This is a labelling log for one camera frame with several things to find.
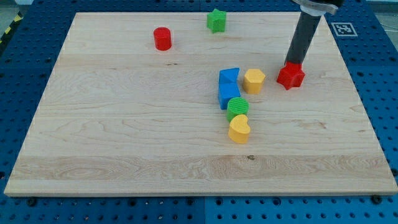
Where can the blue cube block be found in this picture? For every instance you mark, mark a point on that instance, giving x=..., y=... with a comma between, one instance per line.
x=227, y=91

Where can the red star block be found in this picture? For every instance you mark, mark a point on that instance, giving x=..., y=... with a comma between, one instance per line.
x=291, y=75

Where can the wooden board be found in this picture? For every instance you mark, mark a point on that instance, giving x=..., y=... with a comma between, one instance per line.
x=119, y=118

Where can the red cylinder block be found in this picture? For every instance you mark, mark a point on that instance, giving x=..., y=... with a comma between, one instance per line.
x=162, y=38

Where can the yellow heart block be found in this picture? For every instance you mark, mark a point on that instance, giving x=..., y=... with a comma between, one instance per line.
x=239, y=129

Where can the green star block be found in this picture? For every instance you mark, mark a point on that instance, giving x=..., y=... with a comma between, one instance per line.
x=216, y=20

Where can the yellow hexagon block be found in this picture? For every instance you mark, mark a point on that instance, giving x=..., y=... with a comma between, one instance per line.
x=253, y=81

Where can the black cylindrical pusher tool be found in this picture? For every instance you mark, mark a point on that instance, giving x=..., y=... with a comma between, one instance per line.
x=303, y=35

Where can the white fiducial marker tag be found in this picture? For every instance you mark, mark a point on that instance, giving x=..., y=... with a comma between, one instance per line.
x=344, y=29

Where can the green cylinder block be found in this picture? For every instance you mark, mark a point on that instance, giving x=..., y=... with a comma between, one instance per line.
x=236, y=106

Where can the blue triangle block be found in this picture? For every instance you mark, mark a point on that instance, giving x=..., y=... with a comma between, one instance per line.
x=229, y=75

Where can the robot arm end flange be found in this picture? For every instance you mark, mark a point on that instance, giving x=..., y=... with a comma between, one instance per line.
x=319, y=7

